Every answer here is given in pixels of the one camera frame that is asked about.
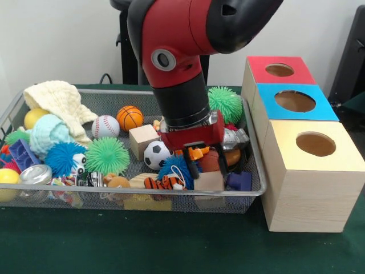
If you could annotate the small wooden block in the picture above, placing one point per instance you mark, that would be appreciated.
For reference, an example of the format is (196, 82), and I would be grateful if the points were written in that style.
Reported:
(142, 140)
(210, 181)

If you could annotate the yellow smiley face ball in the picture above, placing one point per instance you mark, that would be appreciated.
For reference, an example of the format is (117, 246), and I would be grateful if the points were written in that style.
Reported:
(33, 117)

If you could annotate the orange toy building block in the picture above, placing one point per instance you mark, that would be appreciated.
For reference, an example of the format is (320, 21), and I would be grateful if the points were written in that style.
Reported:
(198, 152)

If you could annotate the black chair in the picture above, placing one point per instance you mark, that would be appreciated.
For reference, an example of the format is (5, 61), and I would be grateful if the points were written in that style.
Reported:
(351, 57)

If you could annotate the silver metal can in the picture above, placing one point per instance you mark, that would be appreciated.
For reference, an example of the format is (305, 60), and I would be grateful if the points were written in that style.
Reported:
(35, 174)

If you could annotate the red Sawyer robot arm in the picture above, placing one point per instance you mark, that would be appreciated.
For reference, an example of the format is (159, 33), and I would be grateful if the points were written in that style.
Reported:
(182, 51)

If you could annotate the toy hamburger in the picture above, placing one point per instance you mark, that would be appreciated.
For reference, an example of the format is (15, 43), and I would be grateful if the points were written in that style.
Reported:
(232, 157)

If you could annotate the light teal knitted cloth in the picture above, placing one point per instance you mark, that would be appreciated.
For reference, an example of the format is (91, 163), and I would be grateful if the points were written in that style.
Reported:
(48, 134)

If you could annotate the white baseball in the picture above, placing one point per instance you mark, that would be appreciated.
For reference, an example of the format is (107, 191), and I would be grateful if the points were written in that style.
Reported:
(105, 127)

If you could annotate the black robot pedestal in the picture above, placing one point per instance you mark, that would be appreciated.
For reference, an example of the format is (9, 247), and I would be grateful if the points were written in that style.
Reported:
(128, 63)

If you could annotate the small orange basketball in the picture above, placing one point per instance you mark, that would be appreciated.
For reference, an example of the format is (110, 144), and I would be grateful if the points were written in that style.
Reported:
(129, 119)

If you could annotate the green spiky ball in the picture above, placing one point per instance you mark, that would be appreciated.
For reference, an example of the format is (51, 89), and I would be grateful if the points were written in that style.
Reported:
(106, 155)

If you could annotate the wooden box with three holes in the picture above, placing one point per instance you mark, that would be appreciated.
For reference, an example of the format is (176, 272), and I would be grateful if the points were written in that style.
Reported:
(308, 194)

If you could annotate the shallow clear mesh bin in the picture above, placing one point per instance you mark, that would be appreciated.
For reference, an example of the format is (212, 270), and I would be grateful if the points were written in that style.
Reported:
(251, 191)

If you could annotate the plain yellow ball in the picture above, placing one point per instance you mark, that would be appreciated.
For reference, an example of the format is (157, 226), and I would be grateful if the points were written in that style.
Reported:
(8, 184)

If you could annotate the cream knitted cloth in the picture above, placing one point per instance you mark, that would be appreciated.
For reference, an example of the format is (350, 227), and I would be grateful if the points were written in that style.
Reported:
(60, 100)

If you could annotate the small brown basketball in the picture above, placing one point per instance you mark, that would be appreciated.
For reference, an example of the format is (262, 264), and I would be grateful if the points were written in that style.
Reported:
(208, 162)

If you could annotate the purple toy block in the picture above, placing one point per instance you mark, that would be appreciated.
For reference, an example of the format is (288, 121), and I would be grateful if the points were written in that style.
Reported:
(239, 181)

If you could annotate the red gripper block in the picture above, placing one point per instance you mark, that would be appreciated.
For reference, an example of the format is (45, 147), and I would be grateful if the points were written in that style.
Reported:
(194, 136)

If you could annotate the dark green table cloth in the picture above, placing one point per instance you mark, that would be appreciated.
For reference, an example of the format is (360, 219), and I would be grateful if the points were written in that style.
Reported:
(171, 245)

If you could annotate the green furry ball with eyes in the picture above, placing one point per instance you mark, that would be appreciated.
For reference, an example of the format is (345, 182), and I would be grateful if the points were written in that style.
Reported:
(225, 104)

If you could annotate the silver toy robot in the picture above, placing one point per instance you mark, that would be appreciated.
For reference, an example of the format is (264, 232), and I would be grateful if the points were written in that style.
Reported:
(235, 138)

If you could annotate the blue spiky ball with eyes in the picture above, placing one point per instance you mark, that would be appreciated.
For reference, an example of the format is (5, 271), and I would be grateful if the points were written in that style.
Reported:
(61, 160)

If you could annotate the black and white soccer ball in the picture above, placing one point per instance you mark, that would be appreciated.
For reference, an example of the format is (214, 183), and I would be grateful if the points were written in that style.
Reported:
(155, 155)

